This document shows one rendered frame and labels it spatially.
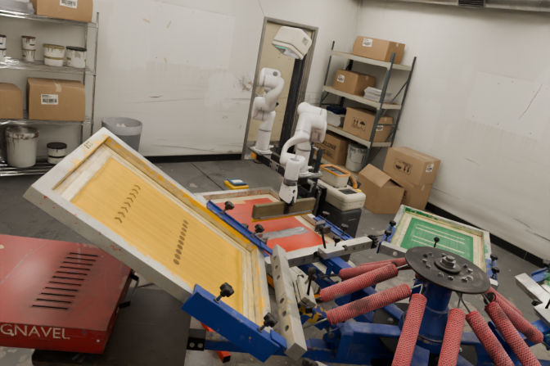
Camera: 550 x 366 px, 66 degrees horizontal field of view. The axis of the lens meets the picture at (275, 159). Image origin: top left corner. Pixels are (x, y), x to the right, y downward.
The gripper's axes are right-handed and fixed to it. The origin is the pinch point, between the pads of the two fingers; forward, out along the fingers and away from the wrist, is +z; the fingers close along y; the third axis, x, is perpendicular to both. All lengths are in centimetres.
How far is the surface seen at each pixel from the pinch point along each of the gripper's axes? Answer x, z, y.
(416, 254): 4, -22, -83
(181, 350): 84, 13, -59
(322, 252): 6.4, 2.7, -39.7
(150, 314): 87, 14, -38
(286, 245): 5.3, 13.8, -13.6
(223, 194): 10.6, 11.5, 46.8
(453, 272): 2, -23, -98
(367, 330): 21, 7, -84
